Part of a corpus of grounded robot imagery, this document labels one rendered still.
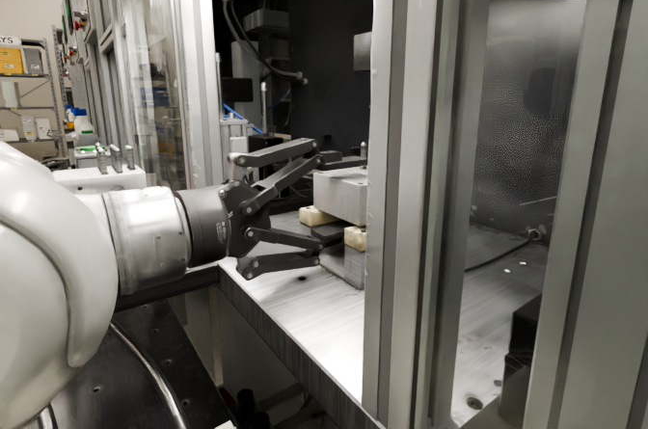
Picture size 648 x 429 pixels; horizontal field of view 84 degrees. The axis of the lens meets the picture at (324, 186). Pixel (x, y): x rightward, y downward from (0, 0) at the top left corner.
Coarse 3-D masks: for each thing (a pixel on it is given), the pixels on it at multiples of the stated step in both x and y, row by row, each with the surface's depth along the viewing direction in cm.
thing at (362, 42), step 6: (354, 36) 47; (360, 36) 46; (366, 36) 45; (354, 42) 47; (360, 42) 47; (366, 42) 46; (354, 48) 48; (360, 48) 47; (366, 48) 46; (354, 54) 48; (360, 54) 47; (366, 54) 46; (354, 60) 48; (360, 60) 47; (366, 60) 46; (354, 66) 48; (360, 66) 47; (366, 66) 46
